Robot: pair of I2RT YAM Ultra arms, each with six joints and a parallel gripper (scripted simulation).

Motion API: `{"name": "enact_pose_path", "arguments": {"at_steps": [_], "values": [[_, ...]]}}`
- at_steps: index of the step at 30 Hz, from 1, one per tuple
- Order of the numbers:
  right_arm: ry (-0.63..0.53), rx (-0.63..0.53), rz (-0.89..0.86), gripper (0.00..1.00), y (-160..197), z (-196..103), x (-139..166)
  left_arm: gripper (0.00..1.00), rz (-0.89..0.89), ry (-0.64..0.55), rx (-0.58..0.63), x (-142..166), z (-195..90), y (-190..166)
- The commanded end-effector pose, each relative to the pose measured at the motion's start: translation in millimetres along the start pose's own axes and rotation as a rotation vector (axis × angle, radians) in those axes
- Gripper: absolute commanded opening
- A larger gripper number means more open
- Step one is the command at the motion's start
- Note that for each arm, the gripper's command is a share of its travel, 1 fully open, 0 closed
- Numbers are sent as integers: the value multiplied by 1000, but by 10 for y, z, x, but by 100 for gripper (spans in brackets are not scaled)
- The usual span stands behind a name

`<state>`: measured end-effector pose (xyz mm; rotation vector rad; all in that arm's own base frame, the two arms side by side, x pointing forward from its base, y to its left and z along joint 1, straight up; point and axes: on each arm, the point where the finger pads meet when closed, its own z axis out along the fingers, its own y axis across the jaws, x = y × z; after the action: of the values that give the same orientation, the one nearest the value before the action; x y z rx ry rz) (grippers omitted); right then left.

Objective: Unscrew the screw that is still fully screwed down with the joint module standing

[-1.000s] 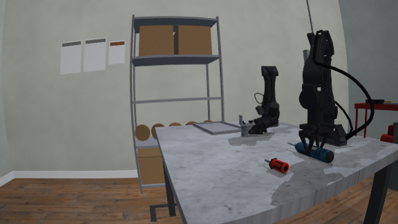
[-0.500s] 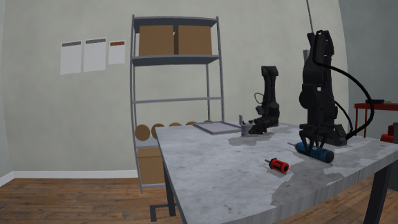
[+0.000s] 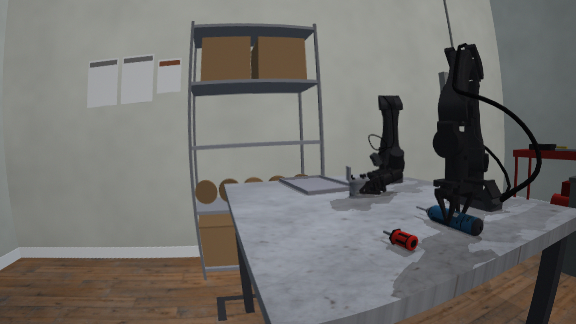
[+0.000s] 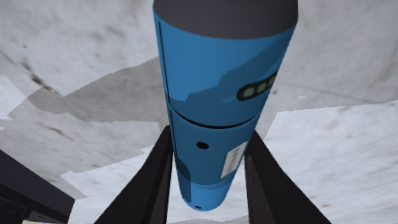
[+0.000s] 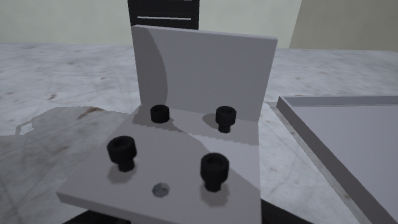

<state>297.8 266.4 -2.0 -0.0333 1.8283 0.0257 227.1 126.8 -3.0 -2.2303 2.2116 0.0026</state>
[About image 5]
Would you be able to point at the black screw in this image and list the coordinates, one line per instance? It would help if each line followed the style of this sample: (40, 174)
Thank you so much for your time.
(225, 117)
(122, 151)
(160, 114)
(214, 171)

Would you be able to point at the light grey shallow tray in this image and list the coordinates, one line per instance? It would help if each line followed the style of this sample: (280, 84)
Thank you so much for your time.
(363, 130)

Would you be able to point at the grey l-shaped bracket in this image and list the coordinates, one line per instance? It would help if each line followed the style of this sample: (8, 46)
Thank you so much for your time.
(192, 72)

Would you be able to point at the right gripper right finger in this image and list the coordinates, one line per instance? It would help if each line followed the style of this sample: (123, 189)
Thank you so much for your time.
(271, 214)

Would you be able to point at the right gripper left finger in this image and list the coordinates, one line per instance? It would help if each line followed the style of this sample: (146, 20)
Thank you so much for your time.
(92, 217)

